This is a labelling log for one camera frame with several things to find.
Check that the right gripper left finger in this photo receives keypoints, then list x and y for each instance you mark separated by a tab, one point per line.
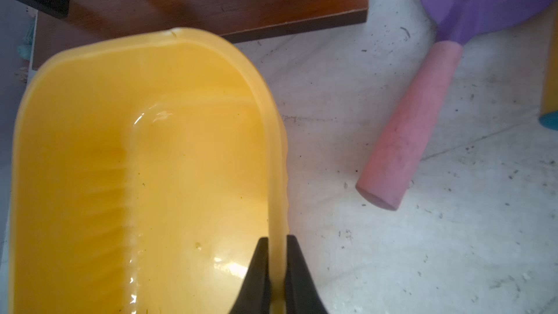
255	293

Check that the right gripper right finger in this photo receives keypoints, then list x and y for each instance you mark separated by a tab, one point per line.
301	295

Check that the yellow plastic storage box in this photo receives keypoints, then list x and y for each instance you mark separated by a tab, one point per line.
144	171

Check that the green yellow toy shovel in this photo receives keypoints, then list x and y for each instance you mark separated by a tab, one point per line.
548	113

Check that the purple pink toy shovel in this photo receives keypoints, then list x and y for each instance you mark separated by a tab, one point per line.
399	149

